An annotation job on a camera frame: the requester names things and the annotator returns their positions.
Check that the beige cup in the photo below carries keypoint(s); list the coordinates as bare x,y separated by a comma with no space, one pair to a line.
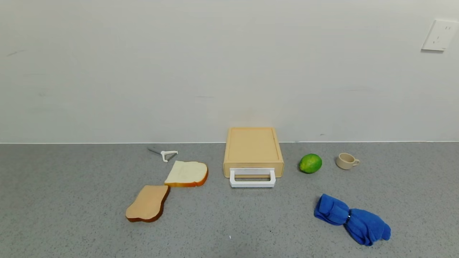
345,161

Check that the white wall outlet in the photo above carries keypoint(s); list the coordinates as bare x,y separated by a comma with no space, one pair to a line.
441,34

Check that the blue cloth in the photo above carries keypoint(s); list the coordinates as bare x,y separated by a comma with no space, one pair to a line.
358,222

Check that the white bread slice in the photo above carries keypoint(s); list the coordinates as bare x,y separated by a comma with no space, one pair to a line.
186,172

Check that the yellow drawer cabinet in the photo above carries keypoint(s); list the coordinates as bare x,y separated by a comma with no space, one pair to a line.
252,147

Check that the brown toast slice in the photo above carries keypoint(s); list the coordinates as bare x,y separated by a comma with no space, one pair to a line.
147,203

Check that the green lime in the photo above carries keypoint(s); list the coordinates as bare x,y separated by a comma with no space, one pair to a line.
310,163

